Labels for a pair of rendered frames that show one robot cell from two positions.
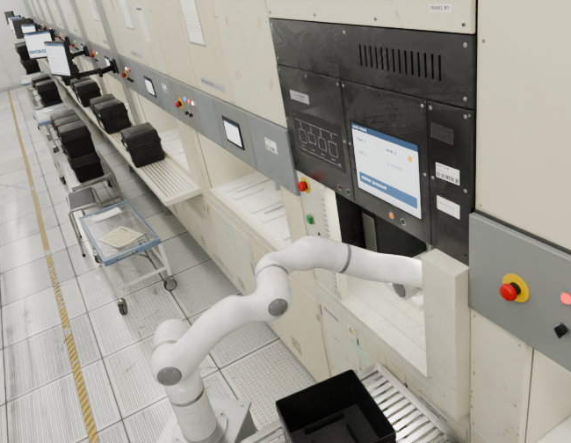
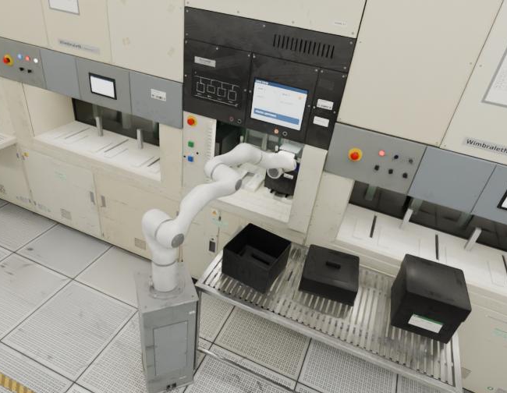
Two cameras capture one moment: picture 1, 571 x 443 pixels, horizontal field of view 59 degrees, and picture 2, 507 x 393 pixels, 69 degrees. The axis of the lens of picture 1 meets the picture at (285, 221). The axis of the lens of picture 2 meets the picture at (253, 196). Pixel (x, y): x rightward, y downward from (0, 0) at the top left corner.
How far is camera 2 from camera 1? 114 cm
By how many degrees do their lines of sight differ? 41
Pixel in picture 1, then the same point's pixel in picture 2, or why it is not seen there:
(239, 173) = (55, 125)
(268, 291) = (233, 175)
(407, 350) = (262, 210)
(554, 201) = (381, 112)
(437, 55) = (332, 46)
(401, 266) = (281, 158)
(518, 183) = (364, 106)
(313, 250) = (249, 150)
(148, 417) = (26, 331)
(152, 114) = not seen: outside the picture
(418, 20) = (324, 27)
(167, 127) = not seen: outside the picture
